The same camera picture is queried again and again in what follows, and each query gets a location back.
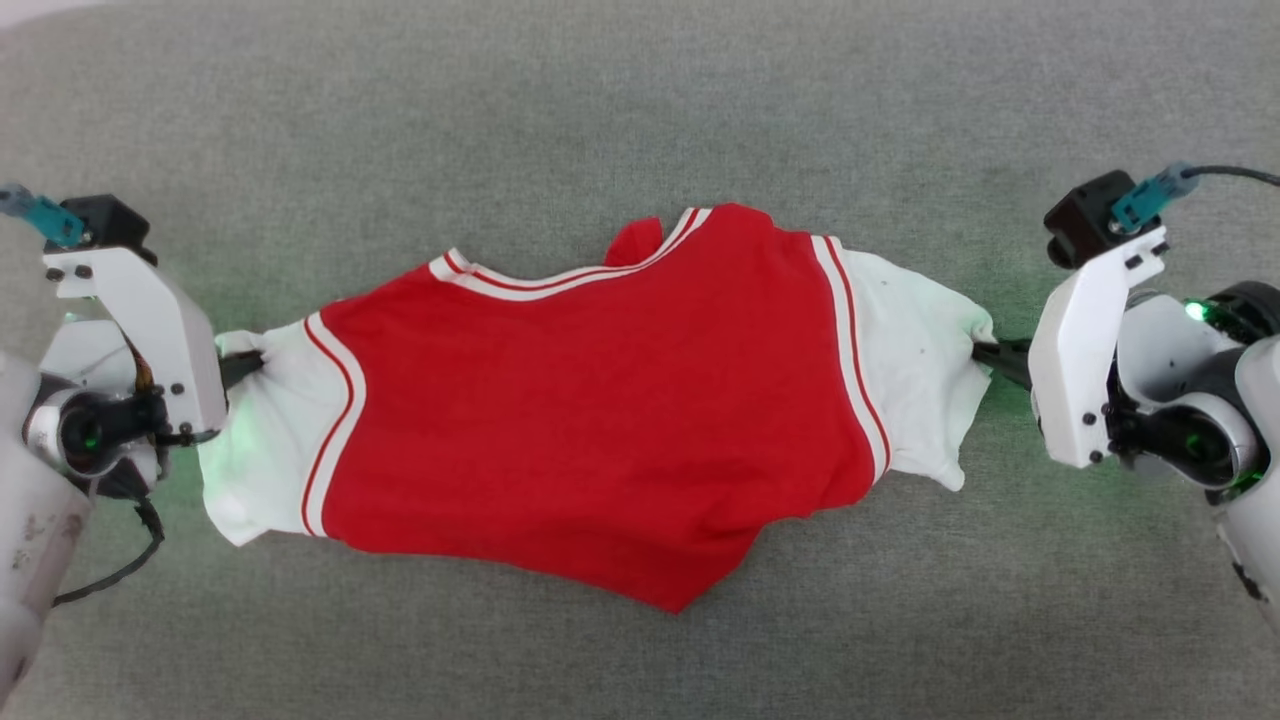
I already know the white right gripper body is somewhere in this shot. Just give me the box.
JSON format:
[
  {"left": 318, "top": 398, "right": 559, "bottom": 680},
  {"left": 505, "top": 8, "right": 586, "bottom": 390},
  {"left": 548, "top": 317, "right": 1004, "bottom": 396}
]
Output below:
[{"left": 1028, "top": 228, "right": 1246, "bottom": 469}]

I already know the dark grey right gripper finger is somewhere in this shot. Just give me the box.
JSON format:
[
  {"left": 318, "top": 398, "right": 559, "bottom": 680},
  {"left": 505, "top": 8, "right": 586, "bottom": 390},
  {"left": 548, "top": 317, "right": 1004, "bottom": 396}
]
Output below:
[{"left": 970, "top": 340, "right": 1033, "bottom": 391}]

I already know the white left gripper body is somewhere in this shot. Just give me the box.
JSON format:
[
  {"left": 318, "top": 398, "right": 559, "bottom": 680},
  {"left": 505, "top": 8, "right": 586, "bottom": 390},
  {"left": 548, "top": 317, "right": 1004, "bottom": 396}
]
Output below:
[{"left": 40, "top": 247, "right": 229, "bottom": 446}]

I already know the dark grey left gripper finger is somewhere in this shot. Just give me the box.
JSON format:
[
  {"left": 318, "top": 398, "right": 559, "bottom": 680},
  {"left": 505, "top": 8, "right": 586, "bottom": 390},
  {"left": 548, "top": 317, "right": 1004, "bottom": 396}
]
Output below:
[{"left": 218, "top": 350, "right": 266, "bottom": 391}]

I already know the red white short-sleeve shirt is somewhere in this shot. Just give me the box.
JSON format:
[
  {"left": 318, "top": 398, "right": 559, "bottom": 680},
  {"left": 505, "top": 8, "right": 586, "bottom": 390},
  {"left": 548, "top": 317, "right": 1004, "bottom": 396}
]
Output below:
[{"left": 198, "top": 203, "right": 996, "bottom": 614}]

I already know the grey fabric sofa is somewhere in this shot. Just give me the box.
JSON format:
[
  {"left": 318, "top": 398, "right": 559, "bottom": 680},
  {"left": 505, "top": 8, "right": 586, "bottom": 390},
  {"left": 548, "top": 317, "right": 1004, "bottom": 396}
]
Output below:
[{"left": 0, "top": 0, "right": 1280, "bottom": 720}]

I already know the left camera cable teal plug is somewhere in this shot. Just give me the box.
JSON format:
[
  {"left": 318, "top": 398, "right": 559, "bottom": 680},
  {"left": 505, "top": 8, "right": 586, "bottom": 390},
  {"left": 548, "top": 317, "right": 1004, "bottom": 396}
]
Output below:
[{"left": 0, "top": 185, "right": 88, "bottom": 249}]

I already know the camera cable teal plug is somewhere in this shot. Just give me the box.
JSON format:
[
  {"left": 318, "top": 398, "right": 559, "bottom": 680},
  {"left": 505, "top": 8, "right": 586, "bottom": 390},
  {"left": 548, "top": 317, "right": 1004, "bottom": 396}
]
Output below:
[
  {"left": 1110, "top": 163, "right": 1280, "bottom": 233},
  {"left": 0, "top": 185, "right": 88, "bottom": 249}
]

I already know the right camera cable teal plug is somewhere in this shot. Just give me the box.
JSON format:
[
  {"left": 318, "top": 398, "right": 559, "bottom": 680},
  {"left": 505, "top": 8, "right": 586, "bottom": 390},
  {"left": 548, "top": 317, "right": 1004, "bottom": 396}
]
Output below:
[{"left": 1110, "top": 163, "right": 1280, "bottom": 233}]

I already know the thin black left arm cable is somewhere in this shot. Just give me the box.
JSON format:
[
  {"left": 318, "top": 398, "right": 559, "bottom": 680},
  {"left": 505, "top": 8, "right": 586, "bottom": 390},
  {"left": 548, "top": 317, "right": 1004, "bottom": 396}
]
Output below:
[{"left": 50, "top": 498, "right": 166, "bottom": 607}]

